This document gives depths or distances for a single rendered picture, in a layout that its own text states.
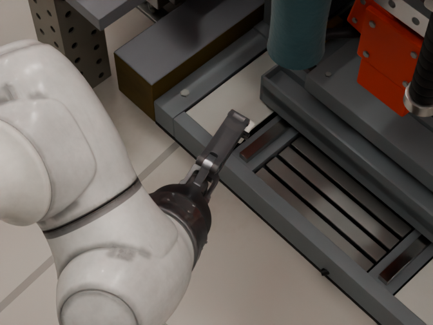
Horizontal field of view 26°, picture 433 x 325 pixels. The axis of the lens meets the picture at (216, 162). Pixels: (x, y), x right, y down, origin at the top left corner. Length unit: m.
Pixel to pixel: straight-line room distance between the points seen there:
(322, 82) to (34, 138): 1.03
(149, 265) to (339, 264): 0.93
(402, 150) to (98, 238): 0.95
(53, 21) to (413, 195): 0.75
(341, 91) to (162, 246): 0.95
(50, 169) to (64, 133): 0.03
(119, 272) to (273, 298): 0.98
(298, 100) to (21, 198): 1.09
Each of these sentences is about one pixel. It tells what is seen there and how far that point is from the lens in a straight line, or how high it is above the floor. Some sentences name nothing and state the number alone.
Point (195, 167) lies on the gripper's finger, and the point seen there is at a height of 0.72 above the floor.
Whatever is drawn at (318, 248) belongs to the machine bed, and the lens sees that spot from 1.74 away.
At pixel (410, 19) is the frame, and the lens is 1.38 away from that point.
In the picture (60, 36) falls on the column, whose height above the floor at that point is 0.21.
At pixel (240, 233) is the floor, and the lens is 1.83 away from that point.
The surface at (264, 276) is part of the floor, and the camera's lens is 1.79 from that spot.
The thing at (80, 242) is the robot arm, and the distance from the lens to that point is 0.84.
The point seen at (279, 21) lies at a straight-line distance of 1.37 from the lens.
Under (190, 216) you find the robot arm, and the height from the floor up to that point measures 0.79.
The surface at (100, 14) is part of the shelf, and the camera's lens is 1.56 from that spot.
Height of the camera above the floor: 1.61
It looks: 58 degrees down
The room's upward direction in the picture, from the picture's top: straight up
